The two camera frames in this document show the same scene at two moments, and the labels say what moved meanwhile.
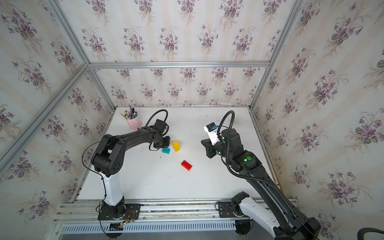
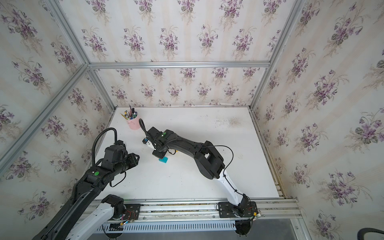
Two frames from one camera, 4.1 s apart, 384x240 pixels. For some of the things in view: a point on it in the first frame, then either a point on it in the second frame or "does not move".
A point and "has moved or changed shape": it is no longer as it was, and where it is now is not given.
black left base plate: (132, 211) does not move
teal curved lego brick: (166, 150) has moved or changed shape
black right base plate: (226, 210) does not move
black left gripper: (167, 139) to (131, 157)
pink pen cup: (135, 123) does not move
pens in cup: (131, 114) does not move
